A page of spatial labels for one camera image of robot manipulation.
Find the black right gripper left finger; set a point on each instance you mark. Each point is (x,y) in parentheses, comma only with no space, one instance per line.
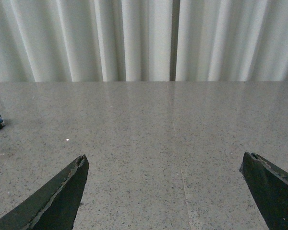
(54,206)

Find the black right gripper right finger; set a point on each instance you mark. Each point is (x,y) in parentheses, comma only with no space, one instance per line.
(268,185)

